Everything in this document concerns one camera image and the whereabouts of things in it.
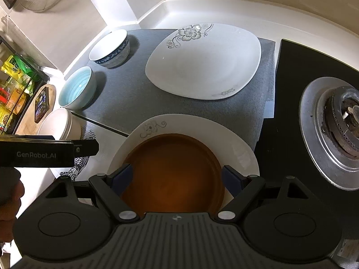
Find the plain white bowl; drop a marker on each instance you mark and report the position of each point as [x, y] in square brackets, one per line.
[56, 123]

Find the wooden cutting board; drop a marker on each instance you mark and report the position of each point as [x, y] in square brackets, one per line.
[28, 120]

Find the yellow box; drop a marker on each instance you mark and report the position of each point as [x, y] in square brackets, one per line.
[16, 101]

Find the black shelf rack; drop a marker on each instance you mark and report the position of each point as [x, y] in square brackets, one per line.
[39, 74]

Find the green packet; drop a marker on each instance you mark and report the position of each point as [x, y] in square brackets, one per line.
[16, 65]

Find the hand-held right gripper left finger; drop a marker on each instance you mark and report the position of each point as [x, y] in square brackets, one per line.
[124, 175]

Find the round white floral plate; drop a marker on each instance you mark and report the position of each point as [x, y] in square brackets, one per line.
[196, 126]

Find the person's left hand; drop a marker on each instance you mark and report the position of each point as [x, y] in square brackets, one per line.
[14, 193]

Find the gas burner head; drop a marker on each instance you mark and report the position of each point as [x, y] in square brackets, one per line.
[342, 123]

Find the light blue bowl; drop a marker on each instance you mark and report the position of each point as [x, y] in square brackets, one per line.
[75, 88]

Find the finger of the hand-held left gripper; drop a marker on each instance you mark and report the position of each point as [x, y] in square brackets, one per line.
[87, 148]

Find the black smartphone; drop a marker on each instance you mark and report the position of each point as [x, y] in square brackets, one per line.
[42, 105]

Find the gas stove burner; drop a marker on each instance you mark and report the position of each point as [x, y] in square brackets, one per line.
[311, 134]

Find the brown round plate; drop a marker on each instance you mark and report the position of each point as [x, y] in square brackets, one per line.
[174, 173]

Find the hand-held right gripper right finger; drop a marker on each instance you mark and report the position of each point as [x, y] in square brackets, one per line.
[230, 178]

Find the blue patterned white bowl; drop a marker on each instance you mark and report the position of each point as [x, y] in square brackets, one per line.
[109, 46]

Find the black and white patterned cloth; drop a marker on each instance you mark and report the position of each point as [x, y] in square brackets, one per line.
[84, 162]

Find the black glass stove top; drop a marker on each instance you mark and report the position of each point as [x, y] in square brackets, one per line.
[286, 103]

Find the square white floral plate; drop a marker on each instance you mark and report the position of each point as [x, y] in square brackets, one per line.
[204, 61]

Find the grey mat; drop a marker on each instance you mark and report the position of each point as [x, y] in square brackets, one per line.
[123, 95]

